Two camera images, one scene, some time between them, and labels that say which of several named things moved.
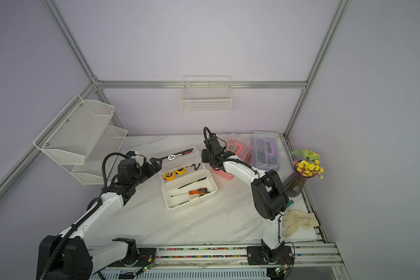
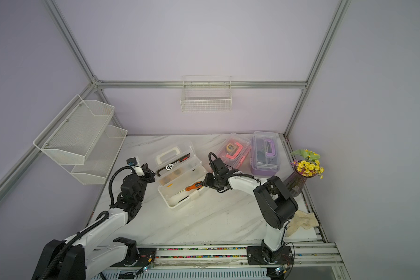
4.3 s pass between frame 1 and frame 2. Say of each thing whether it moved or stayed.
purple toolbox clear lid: stayed
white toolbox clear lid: stayed
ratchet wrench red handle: moved
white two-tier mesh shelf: stayed
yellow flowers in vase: stayed
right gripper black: moved
